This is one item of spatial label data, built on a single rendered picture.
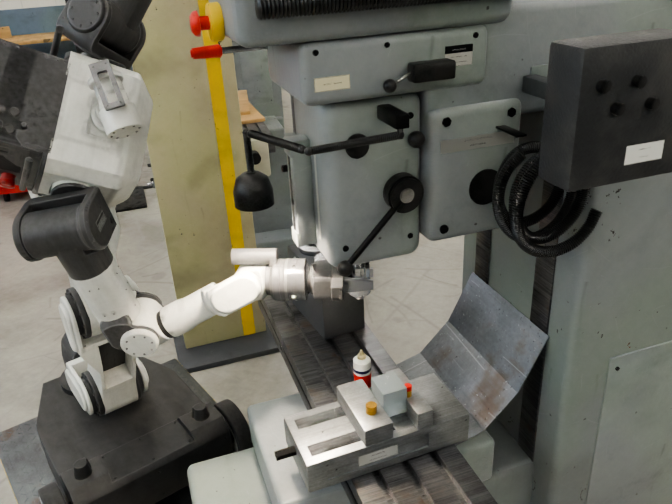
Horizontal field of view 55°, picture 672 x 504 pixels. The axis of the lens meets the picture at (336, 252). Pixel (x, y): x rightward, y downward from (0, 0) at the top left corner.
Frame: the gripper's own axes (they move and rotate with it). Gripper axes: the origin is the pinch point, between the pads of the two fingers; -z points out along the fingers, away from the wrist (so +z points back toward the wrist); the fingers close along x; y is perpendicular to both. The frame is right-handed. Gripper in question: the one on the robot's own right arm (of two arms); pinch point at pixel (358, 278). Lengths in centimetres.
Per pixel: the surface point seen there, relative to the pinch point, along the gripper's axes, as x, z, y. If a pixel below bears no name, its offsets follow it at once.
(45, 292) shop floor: 215, 198, 126
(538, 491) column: -3, -42, 57
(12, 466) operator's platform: 31, 114, 85
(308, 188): -5.5, 8.8, -22.3
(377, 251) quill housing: -9.2, -3.9, -10.8
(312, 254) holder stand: 34.4, 13.0, 11.6
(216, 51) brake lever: 0, 24, -47
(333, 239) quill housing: -11.6, 4.2, -14.6
